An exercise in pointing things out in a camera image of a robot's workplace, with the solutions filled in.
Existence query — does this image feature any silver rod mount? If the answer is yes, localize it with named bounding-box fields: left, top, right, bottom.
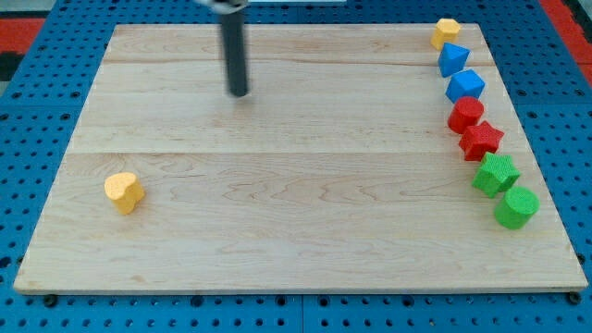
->
left=194, top=0, right=248, bottom=14

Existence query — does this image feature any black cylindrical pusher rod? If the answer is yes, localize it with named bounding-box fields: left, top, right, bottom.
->
left=219, top=10, right=249, bottom=97

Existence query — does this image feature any yellow heart block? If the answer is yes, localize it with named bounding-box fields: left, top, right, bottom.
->
left=104, top=172, right=145, bottom=215

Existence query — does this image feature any light wooden board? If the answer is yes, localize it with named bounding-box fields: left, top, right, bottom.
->
left=14, top=23, right=588, bottom=295

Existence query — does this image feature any yellow hexagon block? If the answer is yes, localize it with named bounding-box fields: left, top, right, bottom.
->
left=430, top=18, right=462, bottom=50

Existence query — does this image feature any blue triangle block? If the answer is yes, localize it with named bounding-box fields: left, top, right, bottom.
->
left=438, top=43, right=471, bottom=78

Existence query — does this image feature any blue cube block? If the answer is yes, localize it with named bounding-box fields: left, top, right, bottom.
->
left=445, top=69, right=486, bottom=103

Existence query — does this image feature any red cylinder block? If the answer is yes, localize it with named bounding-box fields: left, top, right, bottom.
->
left=448, top=96, right=485, bottom=134

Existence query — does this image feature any red star block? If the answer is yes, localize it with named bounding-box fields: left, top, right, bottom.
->
left=459, top=120, right=504, bottom=161

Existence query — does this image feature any green star block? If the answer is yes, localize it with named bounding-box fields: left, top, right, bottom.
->
left=472, top=152, right=521, bottom=198

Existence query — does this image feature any green cylinder block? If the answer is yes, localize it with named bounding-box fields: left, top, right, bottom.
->
left=494, top=187, right=540, bottom=229

